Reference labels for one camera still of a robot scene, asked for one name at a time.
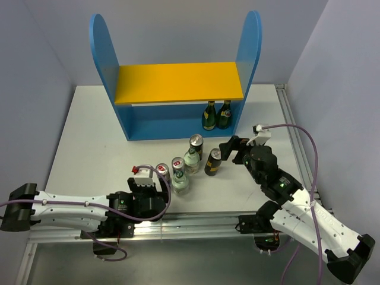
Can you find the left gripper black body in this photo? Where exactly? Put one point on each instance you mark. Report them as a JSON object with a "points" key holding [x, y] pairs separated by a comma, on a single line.
{"points": [[143, 192]]}

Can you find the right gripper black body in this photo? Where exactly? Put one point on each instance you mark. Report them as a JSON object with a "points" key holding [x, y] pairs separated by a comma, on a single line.
{"points": [[247, 160]]}

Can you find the clear Chang bottle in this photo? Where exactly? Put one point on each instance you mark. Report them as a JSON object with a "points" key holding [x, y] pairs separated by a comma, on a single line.
{"points": [[180, 182], [192, 161]]}

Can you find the blue silver Red Bull can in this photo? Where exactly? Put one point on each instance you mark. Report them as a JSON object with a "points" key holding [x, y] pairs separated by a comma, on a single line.
{"points": [[164, 170]]}

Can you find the silver gold Red Bull can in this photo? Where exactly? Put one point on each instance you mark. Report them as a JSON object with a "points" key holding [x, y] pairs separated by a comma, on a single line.
{"points": [[178, 164]]}

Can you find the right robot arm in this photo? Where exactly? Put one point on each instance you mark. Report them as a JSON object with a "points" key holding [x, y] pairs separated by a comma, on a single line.
{"points": [[291, 210]]}

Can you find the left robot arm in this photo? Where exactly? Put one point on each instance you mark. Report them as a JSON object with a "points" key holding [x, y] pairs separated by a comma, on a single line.
{"points": [[104, 215]]}

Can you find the black can near shelf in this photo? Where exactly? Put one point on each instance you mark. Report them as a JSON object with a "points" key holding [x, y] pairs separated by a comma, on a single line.
{"points": [[196, 142]]}

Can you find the blue and yellow wooden shelf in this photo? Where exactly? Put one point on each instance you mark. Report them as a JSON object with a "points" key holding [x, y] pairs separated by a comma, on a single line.
{"points": [[166, 101]]}

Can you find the black yellow can right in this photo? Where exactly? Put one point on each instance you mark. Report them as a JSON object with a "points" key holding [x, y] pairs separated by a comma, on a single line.
{"points": [[213, 162]]}

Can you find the green Perrier bottle red label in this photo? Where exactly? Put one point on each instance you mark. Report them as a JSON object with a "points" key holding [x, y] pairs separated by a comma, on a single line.
{"points": [[224, 116]]}

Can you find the green bottle yellow label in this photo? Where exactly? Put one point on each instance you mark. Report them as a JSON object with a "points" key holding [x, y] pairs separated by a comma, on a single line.
{"points": [[209, 116]]}

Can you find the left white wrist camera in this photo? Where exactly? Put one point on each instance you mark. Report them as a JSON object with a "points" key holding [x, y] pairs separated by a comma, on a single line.
{"points": [[143, 176]]}

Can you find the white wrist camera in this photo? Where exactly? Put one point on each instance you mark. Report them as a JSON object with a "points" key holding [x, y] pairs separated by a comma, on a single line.
{"points": [[261, 135], [143, 176]]}

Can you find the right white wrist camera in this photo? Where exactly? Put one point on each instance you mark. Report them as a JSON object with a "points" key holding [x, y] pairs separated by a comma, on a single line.
{"points": [[261, 135]]}

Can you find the aluminium side rail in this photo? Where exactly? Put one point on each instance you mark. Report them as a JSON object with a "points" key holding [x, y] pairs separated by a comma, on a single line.
{"points": [[295, 138]]}

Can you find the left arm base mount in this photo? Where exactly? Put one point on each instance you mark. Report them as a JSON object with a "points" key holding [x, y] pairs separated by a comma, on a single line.
{"points": [[106, 240]]}

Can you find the aluminium front rail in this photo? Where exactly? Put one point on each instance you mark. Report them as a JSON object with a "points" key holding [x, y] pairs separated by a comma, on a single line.
{"points": [[170, 227]]}

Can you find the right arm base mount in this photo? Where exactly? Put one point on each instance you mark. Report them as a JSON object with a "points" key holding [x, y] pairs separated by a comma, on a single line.
{"points": [[266, 239]]}

